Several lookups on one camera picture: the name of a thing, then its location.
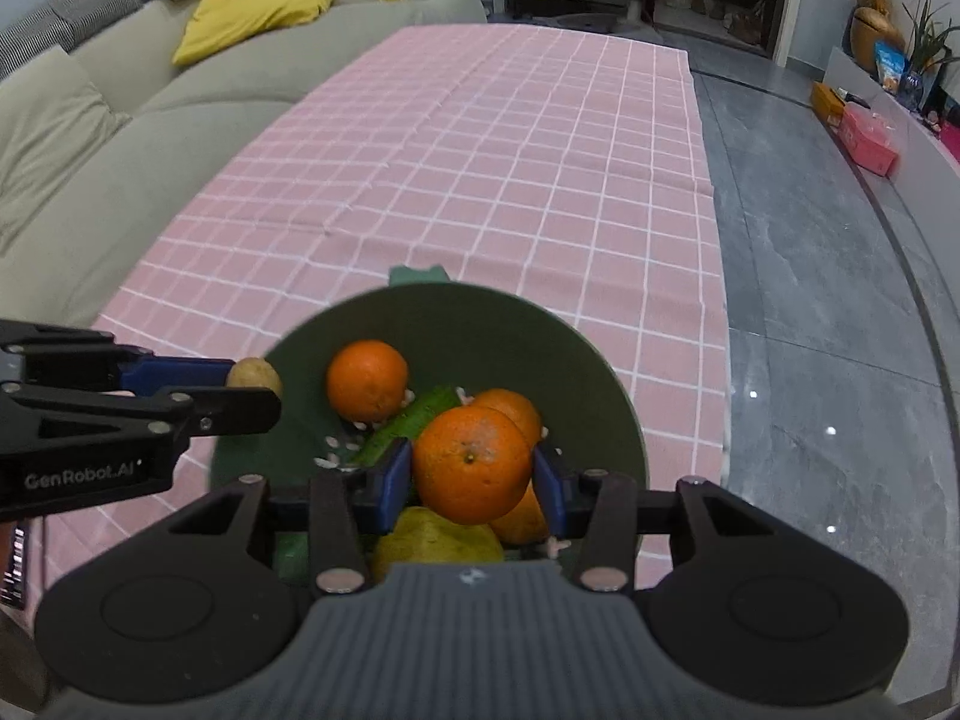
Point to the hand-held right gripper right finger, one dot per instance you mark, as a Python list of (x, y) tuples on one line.
[(547, 489)]

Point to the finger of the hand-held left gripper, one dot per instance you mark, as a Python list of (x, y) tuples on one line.
[(225, 411), (180, 373)]

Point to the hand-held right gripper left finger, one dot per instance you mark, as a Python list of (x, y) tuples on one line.
[(394, 481)]

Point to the orange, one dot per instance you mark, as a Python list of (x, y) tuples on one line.
[(367, 382), (471, 465), (525, 521), (517, 409)]

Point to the small tan potato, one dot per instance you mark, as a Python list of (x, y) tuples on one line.
[(255, 373)]

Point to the green cucumber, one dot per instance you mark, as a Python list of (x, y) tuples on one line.
[(405, 424)]

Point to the yellow green mango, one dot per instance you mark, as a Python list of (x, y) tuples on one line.
[(435, 540)]

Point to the green plastic colander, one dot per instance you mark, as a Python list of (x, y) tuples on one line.
[(465, 322)]

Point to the black smartphone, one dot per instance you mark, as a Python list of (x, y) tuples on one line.
[(13, 570)]

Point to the beige sofa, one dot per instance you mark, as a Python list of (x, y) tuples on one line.
[(187, 112)]

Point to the beige sofa cushion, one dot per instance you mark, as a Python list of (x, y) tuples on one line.
[(45, 135)]

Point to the pink checked tablecloth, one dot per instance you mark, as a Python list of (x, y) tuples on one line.
[(487, 165)]

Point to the yellow pillow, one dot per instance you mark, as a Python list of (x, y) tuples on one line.
[(247, 15)]

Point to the grey textured cushion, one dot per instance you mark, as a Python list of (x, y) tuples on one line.
[(60, 22)]

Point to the pink box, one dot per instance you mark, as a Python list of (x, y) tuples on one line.
[(868, 141)]

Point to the orange box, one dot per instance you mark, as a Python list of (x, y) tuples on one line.
[(827, 103)]

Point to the grey television bench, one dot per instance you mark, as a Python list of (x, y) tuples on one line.
[(930, 187)]

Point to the brown handbag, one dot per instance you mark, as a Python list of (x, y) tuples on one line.
[(750, 19)]

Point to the golden vase with dried flowers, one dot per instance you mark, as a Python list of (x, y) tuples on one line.
[(874, 30)]

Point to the green potted plant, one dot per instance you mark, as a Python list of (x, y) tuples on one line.
[(930, 45)]

